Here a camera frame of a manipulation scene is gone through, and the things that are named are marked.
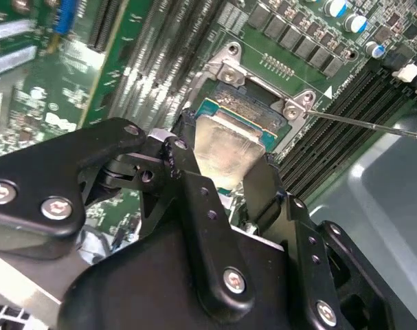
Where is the silver square CPU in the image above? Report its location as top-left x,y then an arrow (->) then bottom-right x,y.
193,97 -> 280,193

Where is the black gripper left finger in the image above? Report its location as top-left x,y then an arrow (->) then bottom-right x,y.
0,108 -> 256,324

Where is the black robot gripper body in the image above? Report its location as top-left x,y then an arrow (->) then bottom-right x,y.
58,219 -> 315,330

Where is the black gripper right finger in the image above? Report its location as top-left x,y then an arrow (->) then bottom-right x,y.
244,153 -> 417,330

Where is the thin metal locking lever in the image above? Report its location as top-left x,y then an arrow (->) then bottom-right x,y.
304,108 -> 417,140

